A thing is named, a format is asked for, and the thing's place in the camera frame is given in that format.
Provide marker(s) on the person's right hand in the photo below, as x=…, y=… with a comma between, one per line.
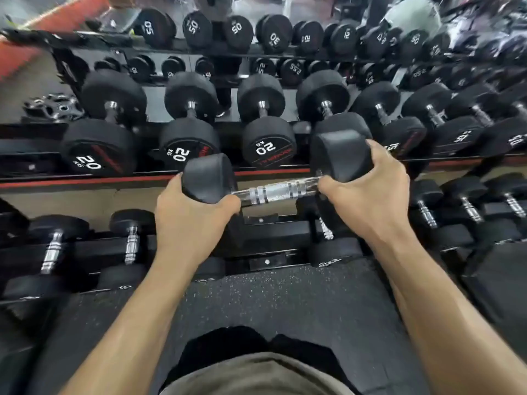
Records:
x=370, y=201

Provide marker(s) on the person's left hand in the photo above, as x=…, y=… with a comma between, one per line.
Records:
x=189, y=226

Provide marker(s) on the person's left thumb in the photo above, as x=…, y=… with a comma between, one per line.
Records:
x=230, y=204

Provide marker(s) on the person's right thumb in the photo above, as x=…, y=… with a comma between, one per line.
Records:
x=329, y=187

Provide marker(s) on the person's right forearm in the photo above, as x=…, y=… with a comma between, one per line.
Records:
x=444, y=320

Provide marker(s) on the person's left forearm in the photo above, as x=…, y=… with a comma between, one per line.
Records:
x=140, y=324

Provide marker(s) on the black dumbbell rack red trim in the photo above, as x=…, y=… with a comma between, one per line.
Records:
x=271, y=238

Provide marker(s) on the row of round black dumbbells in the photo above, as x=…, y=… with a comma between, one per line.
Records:
x=267, y=141

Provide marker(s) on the black shorts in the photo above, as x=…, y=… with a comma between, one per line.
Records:
x=222, y=345

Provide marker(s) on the row of white-numbered black dumbbells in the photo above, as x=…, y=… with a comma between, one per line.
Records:
x=271, y=34

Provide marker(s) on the olive grey shirt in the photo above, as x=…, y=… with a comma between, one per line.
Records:
x=255, y=378

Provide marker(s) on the pale green round object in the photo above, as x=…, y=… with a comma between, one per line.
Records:
x=413, y=14

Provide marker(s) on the grey weight plates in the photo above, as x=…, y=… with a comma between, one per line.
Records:
x=53, y=106

